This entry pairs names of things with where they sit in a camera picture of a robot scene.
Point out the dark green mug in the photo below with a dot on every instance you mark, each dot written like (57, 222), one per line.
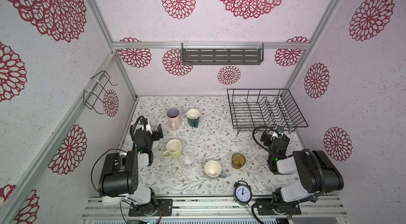
(193, 116)

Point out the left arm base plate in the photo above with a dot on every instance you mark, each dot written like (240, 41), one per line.
(157, 208)

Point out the grey wall shelf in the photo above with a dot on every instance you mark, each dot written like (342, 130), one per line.
(222, 57)

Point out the pink iridescent mug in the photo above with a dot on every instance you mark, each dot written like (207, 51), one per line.
(174, 118)

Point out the black alarm clock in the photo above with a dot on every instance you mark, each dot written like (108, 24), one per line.
(242, 193)

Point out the amber glass cup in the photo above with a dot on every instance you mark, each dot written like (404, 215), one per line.
(238, 160)

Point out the black wire wall holder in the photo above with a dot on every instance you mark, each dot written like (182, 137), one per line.
(93, 95)

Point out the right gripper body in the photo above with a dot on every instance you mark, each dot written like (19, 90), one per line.
(273, 138)

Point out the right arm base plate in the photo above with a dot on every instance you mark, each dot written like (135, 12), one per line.
(266, 207)

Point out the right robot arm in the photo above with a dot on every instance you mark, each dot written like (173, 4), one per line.
(317, 175)

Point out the clear glass cup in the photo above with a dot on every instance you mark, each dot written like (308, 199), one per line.
(187, 160)

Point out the light green mug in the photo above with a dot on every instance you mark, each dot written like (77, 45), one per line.
(173, 149)

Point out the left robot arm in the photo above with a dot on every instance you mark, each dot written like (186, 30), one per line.
(119, 178)

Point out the black wire dish rack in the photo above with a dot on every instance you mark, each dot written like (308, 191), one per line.
(250, 108)

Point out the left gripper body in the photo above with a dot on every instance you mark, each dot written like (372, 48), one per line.
(155, 132)

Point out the cream grey-handled mug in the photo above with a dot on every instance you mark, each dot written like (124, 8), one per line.
(213, 170)

